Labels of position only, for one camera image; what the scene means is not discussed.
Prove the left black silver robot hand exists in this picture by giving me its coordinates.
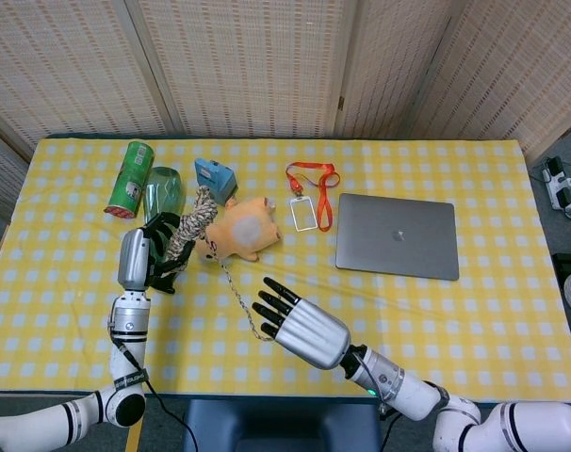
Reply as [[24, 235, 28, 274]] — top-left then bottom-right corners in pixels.
[[117, 211, 195, 296]]

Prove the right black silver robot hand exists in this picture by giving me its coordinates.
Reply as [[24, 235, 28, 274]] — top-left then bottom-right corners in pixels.
[[251, 276, 353, 371]]

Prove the braided white black rope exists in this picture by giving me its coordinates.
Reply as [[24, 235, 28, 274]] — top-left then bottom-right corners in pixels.
[[164, 184, 278, 343]]

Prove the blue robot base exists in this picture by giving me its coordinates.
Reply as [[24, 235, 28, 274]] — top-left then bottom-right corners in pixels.
[[183, 399, 383, 452]]

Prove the green transparent spray bottle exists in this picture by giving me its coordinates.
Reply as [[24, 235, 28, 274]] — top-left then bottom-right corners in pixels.
[[142, 166, 188, 283]]

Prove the green cylindrical snack can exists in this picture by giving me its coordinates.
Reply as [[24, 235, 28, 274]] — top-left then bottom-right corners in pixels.
[[103, 140, 155, 220]]

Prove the blue cardboard box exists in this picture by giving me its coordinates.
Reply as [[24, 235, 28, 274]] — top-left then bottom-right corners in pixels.
[[193, 157, 240, 206]]

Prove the yellow plush animal toy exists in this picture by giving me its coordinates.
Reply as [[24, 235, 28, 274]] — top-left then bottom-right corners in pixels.
[[193, 196, 285, 264]]

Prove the grey closed laptop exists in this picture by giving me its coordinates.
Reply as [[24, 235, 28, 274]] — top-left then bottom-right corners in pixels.
[[334, 192, 462, 283]]

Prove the yellow white checked tablecloth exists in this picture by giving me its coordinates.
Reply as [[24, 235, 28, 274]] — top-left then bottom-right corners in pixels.
[[0, 136, 571, 407]]

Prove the yellow floor tape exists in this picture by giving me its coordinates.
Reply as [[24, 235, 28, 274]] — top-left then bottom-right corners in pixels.
[[124, 423, 145, 452]]

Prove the woven folding screen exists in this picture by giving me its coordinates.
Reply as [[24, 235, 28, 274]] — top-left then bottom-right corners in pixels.
[[0, 0, 571, 222]]

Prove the black floor mat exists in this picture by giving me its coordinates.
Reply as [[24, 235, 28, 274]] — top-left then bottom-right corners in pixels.
[[550, 252, 571, 378]]

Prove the white power strip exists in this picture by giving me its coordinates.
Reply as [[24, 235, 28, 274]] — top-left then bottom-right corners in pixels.
[[541, 156, 571, 212]]

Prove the orange lanyard with badge holder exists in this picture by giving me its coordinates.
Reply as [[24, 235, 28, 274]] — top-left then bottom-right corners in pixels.
[[285, 161, 342, 234]]

